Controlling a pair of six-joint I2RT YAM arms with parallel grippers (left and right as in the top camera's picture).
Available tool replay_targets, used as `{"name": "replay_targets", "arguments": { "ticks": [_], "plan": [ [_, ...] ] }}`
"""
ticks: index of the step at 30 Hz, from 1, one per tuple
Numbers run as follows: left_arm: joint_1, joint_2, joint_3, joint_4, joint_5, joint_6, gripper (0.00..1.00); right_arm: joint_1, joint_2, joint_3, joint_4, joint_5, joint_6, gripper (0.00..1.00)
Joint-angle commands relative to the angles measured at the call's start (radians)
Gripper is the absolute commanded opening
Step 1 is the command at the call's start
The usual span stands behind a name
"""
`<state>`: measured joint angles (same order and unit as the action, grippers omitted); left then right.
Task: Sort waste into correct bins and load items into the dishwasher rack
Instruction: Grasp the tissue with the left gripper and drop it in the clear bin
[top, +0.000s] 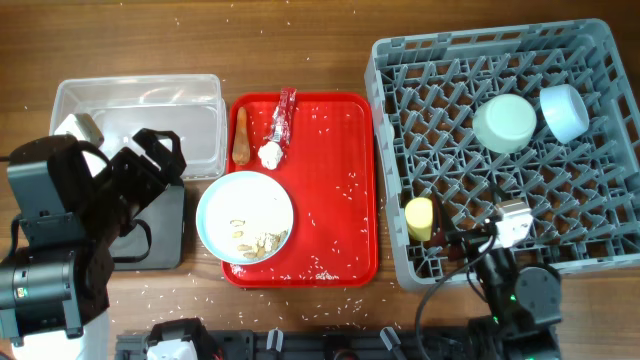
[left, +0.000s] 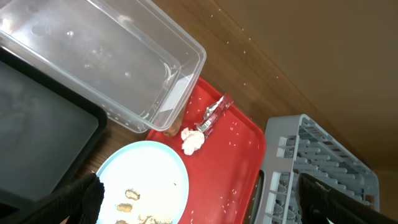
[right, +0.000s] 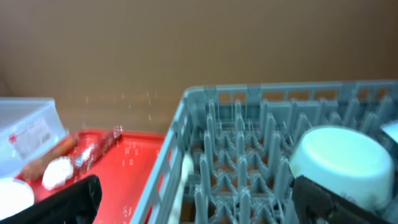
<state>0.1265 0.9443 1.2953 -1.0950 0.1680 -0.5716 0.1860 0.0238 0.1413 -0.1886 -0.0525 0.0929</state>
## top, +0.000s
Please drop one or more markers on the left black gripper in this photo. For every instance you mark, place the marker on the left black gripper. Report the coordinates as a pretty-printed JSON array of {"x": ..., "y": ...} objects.
[{"x": 151, "y": 181}]

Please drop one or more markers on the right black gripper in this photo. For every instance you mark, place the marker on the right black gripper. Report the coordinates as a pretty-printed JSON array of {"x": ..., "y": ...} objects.
[{"x": 470, "y": 236}]

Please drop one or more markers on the yellow plastic cup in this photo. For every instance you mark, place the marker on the yellow plastic cup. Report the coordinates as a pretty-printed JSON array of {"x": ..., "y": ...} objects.
[{"x": 419, "y": 215}]

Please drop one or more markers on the light green bowl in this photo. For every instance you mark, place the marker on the light green bowl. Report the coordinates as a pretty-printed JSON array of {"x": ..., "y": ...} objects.
[{"x": 505, "y": 124}]

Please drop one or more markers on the small light blue bowl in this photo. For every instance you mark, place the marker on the small light blue bowl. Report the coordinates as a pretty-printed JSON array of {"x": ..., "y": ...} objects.
[{"x": 564, "y": 111}]

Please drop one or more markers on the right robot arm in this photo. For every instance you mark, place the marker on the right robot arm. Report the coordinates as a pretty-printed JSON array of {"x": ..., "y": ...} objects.
[{"x": 524, "y": 301}]

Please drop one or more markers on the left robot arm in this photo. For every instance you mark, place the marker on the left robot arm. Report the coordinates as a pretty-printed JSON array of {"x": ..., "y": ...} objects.
[{"x": 74, "y": 203}]

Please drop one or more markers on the grey dishwasher rack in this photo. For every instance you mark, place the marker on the grey dishwasher rack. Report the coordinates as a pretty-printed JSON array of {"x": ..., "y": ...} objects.
[{"x": 584, "y": 195}]

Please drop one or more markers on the clear plastic bin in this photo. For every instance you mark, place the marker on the clear plastic bin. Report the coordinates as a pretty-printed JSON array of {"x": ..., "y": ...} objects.
[{"x": 190, "y": 105}]

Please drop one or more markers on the brown chicken bone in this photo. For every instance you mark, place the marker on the brown chicken bone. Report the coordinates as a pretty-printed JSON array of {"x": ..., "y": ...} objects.
[{"x": 241, "y": 153}]

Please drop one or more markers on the black plastic bin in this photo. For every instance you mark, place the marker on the black plastic bin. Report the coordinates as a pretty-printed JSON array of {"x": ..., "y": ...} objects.
[{"x": 165, "y": 217}]

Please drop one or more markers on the crumpled white tissue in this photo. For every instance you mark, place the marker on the crumpled white tissue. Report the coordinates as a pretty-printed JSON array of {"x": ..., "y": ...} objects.
[{"x": 270, "y": 155}]

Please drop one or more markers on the light blue plate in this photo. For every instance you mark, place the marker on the light blue plate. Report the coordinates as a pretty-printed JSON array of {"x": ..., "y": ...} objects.
[{"x": 244, "y": 195}]

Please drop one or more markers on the red snack wrapper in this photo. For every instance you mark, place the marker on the red snack wrapper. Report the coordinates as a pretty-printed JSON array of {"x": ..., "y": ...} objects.
[{"x": 281, "y": 126}]

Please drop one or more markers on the red plastic tray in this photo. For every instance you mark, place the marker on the red plastic tray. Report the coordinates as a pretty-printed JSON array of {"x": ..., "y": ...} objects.
[{"x": 328, "y": 171}]

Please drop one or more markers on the rice and peanuts leftovers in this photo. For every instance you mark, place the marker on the rice and peanuts leftovers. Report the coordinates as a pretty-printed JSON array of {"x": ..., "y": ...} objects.
[{"x": 254, "y": 240}]

